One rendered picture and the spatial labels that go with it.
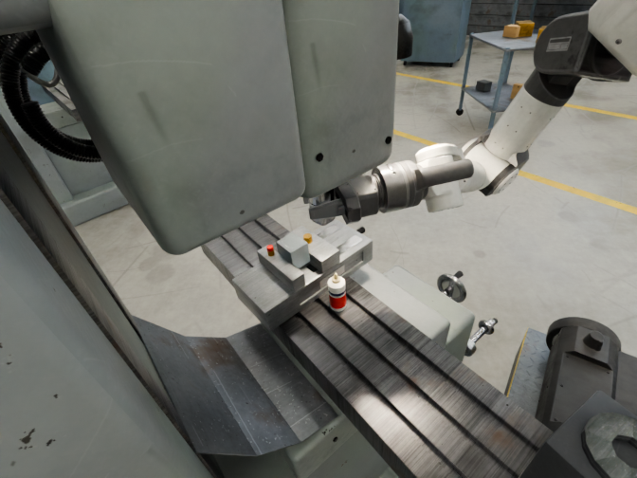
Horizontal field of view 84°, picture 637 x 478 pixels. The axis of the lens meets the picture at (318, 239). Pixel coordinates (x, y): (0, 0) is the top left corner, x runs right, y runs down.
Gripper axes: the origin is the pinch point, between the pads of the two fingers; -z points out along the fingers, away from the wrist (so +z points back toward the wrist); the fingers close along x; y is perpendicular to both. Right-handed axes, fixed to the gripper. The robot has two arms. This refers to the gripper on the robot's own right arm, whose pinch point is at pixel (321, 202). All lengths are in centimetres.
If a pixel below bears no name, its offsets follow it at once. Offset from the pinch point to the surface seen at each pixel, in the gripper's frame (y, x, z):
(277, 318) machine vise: 28.6, -0.4, -13.3
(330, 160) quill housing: -13.7, 11.2, -0.3
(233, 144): -21.4, 18.8, -11.8
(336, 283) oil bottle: 22.9, -1.2, 1.6
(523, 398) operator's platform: 84, 11, 57
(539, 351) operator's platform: 84, -2, 74
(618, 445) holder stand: 13, 44, 24
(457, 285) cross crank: 58, -20, 48
